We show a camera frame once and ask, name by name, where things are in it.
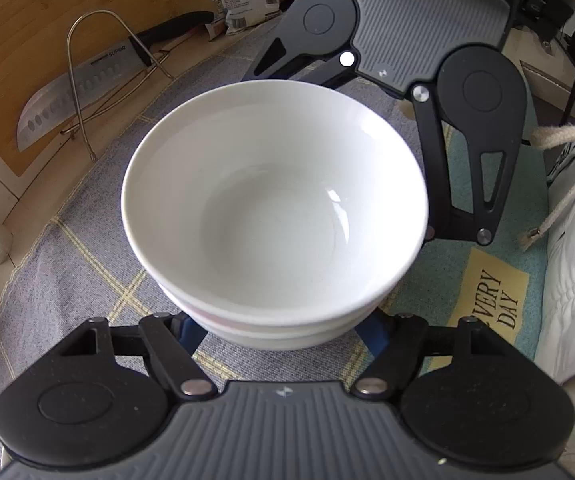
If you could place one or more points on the bamboo cutting board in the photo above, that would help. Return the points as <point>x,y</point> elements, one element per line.
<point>42,35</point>

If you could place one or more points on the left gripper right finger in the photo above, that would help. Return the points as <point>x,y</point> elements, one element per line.
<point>395,343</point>

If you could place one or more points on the metal wire rack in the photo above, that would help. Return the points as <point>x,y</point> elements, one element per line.
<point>106,68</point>

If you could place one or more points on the white bowl pink flowers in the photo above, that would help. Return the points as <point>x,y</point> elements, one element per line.
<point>281,339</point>

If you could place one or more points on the grey teal checked cloth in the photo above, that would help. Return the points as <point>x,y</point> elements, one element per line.
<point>81,264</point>

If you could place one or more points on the santoku kitchen knife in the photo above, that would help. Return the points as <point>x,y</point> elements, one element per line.
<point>55,102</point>

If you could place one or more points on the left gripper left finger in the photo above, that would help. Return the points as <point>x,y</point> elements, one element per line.
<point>170,341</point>

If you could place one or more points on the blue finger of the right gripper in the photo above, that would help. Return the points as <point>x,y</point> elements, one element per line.
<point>447,222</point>
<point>330,72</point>

